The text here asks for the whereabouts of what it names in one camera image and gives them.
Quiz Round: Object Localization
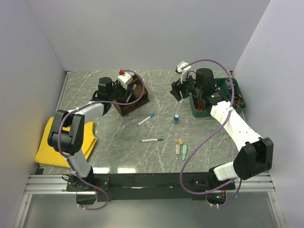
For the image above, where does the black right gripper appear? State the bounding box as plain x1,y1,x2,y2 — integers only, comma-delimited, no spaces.
170,72,202,102

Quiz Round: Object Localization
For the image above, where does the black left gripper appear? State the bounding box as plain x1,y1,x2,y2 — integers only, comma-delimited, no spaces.
108,80,134,102

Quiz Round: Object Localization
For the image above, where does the blue capped small bottle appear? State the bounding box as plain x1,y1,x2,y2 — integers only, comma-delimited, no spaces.
173,114,180,124

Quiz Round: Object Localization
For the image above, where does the blue capped white marker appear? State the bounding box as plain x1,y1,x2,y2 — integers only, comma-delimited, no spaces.
137,113,155,126

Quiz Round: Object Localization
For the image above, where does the green capped white marker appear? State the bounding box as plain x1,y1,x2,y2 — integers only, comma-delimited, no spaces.
141,138,164,143

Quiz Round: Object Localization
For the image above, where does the light green clip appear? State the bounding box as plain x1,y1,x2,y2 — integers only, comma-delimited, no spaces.
181,144,188,162

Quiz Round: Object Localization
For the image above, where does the blue capped white pen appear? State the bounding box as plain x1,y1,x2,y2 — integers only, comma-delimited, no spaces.
126,85,137,103

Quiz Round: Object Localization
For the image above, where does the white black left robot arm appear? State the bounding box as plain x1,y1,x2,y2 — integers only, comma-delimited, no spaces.
47,73,136,191

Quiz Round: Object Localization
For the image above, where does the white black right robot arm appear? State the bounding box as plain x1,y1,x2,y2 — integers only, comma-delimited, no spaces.
170,66,274,190

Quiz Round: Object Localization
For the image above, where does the red black rolled band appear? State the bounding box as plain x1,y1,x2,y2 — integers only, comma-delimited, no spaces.
193,100,205,111

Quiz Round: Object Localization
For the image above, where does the grey crumpled item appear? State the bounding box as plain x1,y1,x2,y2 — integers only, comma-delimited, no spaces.
226,79,235,90

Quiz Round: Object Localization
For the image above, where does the green compartment tray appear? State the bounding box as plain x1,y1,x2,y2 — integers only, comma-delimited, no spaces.
189,78,246,118

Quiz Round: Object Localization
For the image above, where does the small tan eraser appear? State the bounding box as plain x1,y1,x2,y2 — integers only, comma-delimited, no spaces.
178,138,184,145

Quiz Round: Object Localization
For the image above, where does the brown black rolled band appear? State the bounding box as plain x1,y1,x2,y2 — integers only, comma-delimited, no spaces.
233,94,245,109

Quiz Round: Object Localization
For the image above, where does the beige rectangular eraser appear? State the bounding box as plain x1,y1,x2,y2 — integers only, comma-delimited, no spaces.
175,144,180,155

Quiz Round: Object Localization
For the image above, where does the yellow folded cloth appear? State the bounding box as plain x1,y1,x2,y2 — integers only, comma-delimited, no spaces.
35,117,97,168

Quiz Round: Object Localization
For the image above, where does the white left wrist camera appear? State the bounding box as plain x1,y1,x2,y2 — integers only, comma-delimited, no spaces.
117,69,133,90

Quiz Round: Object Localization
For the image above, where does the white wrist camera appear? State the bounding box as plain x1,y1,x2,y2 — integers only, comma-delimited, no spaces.
175,61,191,84
117,69,133,90

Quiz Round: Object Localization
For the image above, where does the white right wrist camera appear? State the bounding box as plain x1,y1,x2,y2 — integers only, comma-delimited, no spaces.
175,61,191,84

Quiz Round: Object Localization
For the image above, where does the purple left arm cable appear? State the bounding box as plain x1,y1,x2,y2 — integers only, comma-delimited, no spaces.
57,69,146,211

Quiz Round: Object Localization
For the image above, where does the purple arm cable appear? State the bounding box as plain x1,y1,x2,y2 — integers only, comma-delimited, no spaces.
57,69,146,211
179,58,243,209

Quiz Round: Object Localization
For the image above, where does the black base frame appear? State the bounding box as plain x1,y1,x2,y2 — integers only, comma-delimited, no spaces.
64,172,238,202

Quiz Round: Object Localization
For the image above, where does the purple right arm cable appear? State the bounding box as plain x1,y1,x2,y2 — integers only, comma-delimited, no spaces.
179,58,243,209

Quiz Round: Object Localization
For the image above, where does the aluminium rail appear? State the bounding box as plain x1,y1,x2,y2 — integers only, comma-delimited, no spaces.
24,173,276,194

